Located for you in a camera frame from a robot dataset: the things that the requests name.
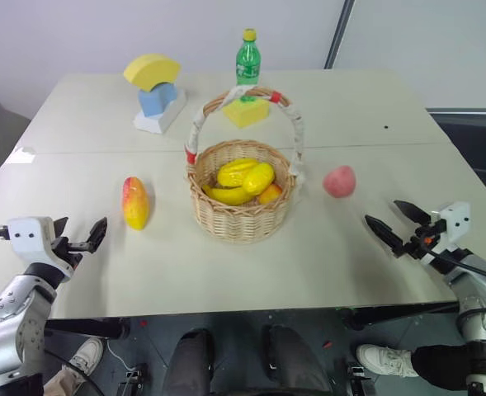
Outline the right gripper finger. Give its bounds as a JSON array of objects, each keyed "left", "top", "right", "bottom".
[
  {"left": 364, "top": 214, "right": 405, "bottom": 259},
  {"left": 393, "top": 200, "right": 431, "bottom": 226}
]

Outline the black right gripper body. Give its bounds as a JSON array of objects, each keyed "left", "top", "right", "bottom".
[{"left": 399, "top": 219, "right": 451, "bottom": 259}]

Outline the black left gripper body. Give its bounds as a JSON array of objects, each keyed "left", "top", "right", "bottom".
[{"left": 50, "top": 234, "right": 92, "bottom": 274}]

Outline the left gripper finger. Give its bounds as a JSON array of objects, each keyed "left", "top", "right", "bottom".
[
  {"left": 85, "top": 216, "right": 109, "bottom": 253},
  {"left": 53, "top": 216, "right": 70, "bottom": 240}
]

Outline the red and yellow mango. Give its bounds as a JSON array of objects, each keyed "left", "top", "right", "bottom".
[{"left": 121, "top": 176, "right": 150, "bottom": 231}]

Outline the pink peach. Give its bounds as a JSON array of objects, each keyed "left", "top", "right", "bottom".
[{"left": 323, "top": 165, "right": 356, "bottom": 200}]

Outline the white sneaker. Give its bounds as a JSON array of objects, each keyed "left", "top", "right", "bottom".
[
  {"left": 356, "top": 343, "right": 420, "bottom": 379},
  {"left": 65, "top": 337, "right": 104, "bottom": 377}
]

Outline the orange red peach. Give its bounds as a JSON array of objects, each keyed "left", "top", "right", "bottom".
[{"left": 258, "top": 183, "right": 284, "bottom": 205}]

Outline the black trouser leg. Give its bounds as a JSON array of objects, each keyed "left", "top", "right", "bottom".
[{"left": 410, "top": 345, "right": 471, "bottom": 391}]

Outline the tan trouser leg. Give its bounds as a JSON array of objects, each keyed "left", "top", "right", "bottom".
[{"left": 42, "top": 364, "right": 90, "bottom": 396}]

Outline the yellow banana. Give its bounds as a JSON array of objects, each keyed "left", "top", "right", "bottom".
[{"left": 201, "top": 183, "right": 256, "bottom": 206}]

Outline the blue foam block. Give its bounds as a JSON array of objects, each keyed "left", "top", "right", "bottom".
[{"left": 138, "top": 82, "right": 178, "bottom": 120}]

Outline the dark rounded shape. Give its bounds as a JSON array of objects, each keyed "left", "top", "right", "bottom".
[
  {"left": 166, "top": 328, "right": 215, "bottom": 396},
  {"left": 262, "top": 323, "right": 335, "bottom": 396}
]

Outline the yellow arched foam block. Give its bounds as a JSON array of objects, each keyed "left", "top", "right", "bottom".
[{"left": 123, "top": 53, "right": 182, "bottom": 92}]

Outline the yellow foam cube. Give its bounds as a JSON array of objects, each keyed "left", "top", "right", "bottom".
[{"left": 221, "top": 97, "right": 271, "bottom": 129}]

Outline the green plastic bottle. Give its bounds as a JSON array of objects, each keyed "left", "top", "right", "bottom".
[{"left": 236, "top": 28, "right": 262, "bottom": 87}]

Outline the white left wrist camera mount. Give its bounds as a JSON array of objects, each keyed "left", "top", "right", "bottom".
[{"left": 7, "top": 215, "right": 73, "bottom": 282}]

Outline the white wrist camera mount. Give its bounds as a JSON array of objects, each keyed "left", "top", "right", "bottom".
[
  {"left": 7, "top": 215, "right": 73, "bottom": 282},
  {"left": 429, "top": 201, "right": 473, "bottom": 245}
]

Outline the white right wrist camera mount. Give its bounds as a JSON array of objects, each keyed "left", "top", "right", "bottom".
[{"left": 429, "top": 201, "right": 473, "bottom": 245}]

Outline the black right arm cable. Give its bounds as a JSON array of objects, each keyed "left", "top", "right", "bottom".
[{"left": 427, "top": 246, "right": 486, "bottom": 285}]

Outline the black table frame bar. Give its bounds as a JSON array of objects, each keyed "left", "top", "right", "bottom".
[
  {"left": 340, "top": 302, "right": 463, "bottom": 330},
  {"left": 44, "top": 318, "right": 131, "bottom": 341}
]

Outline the wicker basket with handle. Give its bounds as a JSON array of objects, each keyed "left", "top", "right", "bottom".
[{"left": 183, "top": 85, "right": 308, "bottom": 245}]

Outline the grey wall post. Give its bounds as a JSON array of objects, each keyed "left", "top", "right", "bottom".
[{"left": 323, "top": 0, "right": 352, "bottom": 70}]

